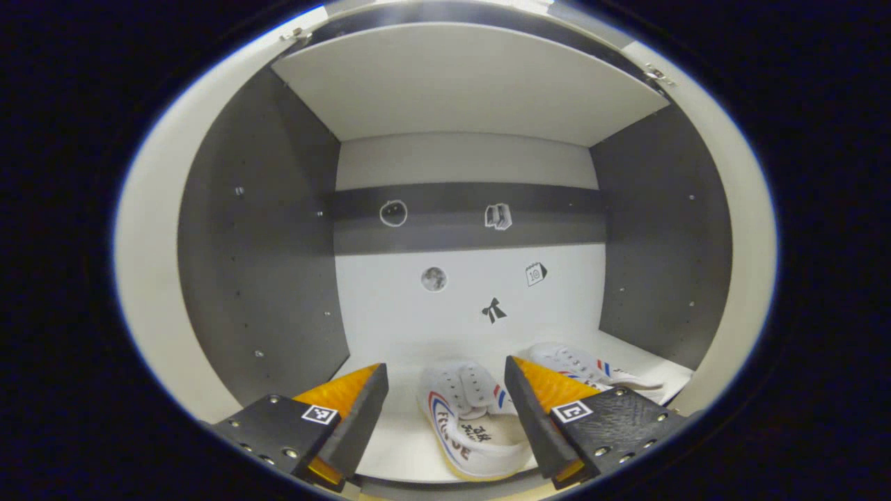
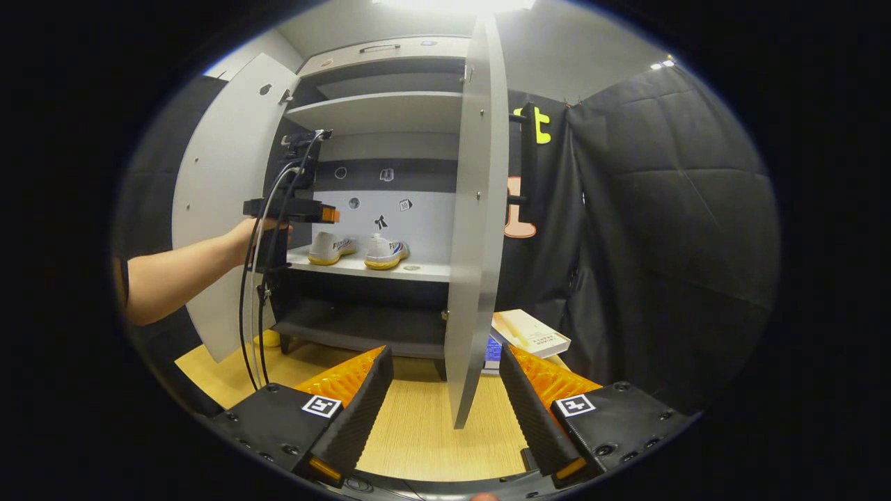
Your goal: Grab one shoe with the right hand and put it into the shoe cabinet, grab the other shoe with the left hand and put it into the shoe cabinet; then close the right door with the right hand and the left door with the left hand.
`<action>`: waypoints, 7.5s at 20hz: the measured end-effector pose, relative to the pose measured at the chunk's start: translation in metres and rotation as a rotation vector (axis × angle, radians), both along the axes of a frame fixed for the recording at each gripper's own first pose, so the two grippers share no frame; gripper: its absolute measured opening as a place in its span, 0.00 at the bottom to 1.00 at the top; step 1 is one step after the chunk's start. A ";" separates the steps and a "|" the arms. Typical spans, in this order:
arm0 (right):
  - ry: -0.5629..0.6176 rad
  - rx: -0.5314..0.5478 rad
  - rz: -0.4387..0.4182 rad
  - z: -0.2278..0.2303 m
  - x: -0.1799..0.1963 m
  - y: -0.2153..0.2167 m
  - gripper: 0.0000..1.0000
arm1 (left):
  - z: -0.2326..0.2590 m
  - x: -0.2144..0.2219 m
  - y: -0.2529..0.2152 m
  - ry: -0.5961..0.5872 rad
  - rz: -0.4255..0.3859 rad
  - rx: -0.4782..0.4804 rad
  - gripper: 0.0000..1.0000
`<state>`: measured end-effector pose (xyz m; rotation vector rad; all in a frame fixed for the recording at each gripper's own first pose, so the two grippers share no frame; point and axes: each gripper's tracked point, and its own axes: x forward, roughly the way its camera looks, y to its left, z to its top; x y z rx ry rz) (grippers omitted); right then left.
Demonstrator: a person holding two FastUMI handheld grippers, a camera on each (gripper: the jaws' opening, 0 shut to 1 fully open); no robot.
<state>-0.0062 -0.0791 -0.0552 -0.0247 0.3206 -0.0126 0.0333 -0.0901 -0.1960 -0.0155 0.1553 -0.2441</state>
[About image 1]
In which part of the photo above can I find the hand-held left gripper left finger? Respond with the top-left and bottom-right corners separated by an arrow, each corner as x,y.
209,363 -> 391,491

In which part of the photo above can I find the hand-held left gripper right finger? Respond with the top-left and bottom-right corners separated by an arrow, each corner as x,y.
503,356 -> 690,489

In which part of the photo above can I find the white canvas shoe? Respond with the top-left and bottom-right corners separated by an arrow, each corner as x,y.
526,342 -> 668,404
416,360 -> 540,482

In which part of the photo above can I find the grey shoe cabinet door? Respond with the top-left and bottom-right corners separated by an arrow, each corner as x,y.
620,40 -> 779,418
113,7 -> 331,425

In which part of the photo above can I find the grey shoe cabinet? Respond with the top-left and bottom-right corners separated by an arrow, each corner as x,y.
178,0 -> 735,488

